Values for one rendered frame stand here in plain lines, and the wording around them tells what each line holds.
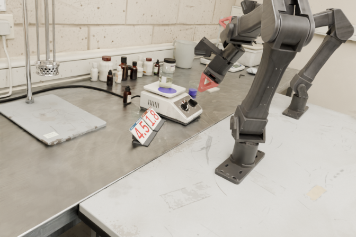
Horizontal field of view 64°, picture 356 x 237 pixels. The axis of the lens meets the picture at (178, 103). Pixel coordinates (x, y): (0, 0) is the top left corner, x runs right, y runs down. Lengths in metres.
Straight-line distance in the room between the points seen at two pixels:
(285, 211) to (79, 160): 0.50
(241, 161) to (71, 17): 0.90
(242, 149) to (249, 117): 0.09
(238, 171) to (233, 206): 0.13
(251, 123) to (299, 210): 0.23
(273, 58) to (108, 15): 0.94
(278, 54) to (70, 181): 0.53
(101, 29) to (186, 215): 1.01
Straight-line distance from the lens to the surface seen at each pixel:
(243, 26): 0.83
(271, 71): 0.68
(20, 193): 0.67
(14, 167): 0.75
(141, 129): 0.85
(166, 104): 0.97
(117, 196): 0.64
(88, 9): 1.35
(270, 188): 0.76
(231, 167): 0.77
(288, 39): 0.65
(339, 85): 2.33
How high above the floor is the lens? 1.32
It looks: 21 degrees down
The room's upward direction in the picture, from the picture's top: 9 degrees clockwise
